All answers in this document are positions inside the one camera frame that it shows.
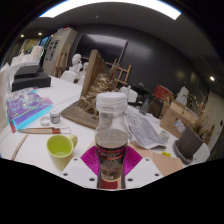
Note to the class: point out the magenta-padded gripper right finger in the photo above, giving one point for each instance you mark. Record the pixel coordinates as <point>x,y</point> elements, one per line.
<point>133,158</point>

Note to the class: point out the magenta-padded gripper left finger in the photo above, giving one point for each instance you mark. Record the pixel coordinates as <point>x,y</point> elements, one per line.
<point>90,158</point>

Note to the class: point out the clear bottle with white cap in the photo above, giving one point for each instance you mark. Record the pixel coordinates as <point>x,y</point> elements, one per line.
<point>111,140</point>

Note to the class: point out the folded newspaper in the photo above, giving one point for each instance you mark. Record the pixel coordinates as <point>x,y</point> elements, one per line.
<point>143,130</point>

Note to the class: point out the yellow-green mug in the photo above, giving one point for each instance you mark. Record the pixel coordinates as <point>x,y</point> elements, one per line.
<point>60,153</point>

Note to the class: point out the small yellow note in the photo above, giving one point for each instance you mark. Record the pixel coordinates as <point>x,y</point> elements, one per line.
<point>166,154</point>

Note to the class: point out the small white cup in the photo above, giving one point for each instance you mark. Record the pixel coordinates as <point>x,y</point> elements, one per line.
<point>164,136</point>

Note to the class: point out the grey plant saucer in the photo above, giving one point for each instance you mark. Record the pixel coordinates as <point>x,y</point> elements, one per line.
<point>180,155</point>

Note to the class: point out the small grey glass bottle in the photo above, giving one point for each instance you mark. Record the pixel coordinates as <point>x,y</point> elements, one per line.
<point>144,107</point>

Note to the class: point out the brown cardboard box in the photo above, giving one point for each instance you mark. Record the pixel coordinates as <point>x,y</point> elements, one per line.
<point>173,118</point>

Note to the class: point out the dried plant in grey pot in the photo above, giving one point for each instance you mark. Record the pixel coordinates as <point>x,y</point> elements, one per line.
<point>190,141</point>

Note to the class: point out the brown wooden sculpture model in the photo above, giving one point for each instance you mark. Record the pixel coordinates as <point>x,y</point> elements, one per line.
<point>88,96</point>

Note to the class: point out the white chair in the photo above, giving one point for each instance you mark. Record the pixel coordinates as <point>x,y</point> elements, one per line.
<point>132,95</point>
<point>68,76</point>

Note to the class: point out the red box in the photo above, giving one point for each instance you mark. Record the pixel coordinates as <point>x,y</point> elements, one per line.
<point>163,93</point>

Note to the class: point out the thin wooden stick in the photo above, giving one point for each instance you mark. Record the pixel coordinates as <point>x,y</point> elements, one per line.
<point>19,146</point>

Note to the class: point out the colourful printed book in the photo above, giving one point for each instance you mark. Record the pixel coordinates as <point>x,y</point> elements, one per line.
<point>28,110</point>

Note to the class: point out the wooden easel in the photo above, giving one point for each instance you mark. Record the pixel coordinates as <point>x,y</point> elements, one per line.
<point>121,75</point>
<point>61,61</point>

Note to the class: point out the white plaster bust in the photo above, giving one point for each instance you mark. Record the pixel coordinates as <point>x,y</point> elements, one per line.
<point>76,63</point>
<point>84,70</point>

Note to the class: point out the large black box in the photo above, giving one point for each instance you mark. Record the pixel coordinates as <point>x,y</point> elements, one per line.
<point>31,82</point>

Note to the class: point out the small black box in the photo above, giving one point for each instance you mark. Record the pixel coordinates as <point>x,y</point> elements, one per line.
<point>26,71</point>

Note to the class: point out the ceiling spotlights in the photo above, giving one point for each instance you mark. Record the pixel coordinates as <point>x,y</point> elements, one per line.
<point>212,78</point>

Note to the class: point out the beige cabinet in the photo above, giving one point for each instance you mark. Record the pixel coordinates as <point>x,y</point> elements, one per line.
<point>63,40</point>

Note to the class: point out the dark wall screen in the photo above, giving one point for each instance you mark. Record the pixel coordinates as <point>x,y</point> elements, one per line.
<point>100,48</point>

